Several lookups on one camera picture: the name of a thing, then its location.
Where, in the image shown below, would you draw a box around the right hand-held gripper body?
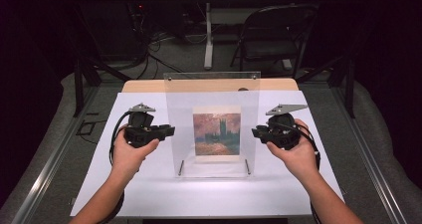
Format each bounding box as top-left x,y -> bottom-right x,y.
264,104 -> 309,151

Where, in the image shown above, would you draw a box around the person's right hand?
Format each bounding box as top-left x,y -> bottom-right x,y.
266,118 -> 321,185

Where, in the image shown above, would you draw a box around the clear acrylic panel with legs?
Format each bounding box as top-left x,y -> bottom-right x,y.
163,71 -> 262,179

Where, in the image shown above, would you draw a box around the clear acrylic frame panel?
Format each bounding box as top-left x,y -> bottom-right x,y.
163,71 -> 262,179

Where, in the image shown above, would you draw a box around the aluminium rail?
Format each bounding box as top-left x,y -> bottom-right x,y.
331,84 -> 407,224
11,84 -> 101,224

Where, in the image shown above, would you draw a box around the black floor cables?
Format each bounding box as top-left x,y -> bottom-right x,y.
125,1 -> 208,81

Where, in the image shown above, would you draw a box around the person's left hand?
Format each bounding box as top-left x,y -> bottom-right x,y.
110,125 -> 160,179

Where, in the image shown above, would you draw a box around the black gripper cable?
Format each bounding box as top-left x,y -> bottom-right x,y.
282,122 -> 323,224
99,110 -> 132,224

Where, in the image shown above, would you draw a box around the black metal stand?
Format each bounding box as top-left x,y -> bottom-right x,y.
297,56 -> 356,118
73,56 -> 132,117

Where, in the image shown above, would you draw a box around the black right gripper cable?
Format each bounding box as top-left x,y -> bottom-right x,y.
282,122 -> 323,224

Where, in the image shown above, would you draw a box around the painting print card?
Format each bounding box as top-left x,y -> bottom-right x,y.
192,105 -> 243,163

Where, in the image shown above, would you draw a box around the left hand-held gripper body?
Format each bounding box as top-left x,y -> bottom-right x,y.
123,103 -> 167,148

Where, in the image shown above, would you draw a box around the black folding chair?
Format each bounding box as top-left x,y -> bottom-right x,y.
230,4 -> 319,79

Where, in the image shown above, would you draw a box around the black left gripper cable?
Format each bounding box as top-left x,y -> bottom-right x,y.
99,110 -> 132,224

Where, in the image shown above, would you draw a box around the white table sheet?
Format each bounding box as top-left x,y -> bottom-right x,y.
70,90 -> 345,217

